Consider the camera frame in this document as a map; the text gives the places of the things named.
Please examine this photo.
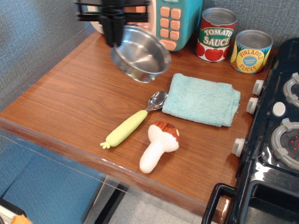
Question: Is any tomato sauce can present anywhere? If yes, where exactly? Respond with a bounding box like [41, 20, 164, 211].
[196, 7, 237, 62]

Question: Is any spoon with green handle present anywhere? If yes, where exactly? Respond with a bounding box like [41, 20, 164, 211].
[100, 91, 168, 149]

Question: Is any toy microwave teal white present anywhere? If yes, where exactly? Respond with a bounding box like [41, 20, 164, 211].
[83, 0, 203, 51]

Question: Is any teal folded cloth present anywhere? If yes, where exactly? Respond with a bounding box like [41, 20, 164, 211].
[162, 73, 241, 127]

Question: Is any orange black object corner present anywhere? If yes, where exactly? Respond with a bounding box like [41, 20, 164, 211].
[0, 198, 32, 224]

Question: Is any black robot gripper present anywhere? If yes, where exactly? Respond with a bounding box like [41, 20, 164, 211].
[75, 0, 150, 47]

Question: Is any pineapple slices can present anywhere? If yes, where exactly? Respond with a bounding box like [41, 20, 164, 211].
[230, 30, 273, 74]

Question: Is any black toy stove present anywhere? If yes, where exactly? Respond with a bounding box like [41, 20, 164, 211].
[202, 38, 299, 224]

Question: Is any plush white brown mushroom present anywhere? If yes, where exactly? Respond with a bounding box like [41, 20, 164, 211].
[139, 121, 180, 174]

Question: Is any stainless steel pot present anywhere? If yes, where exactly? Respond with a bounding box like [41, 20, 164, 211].
[110, 25, 171, 83]

